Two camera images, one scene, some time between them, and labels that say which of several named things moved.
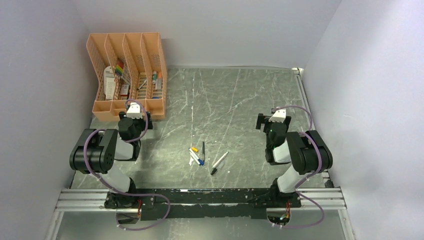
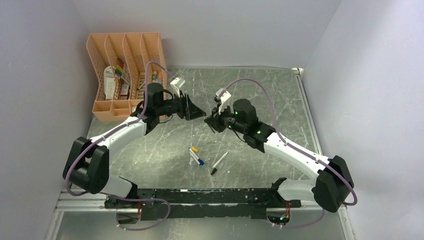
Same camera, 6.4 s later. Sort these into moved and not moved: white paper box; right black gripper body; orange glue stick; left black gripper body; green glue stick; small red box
Moved: right black gripper body; left black gripper body
Not moved: orange glue stick; white paper box; green glue stick; small red box
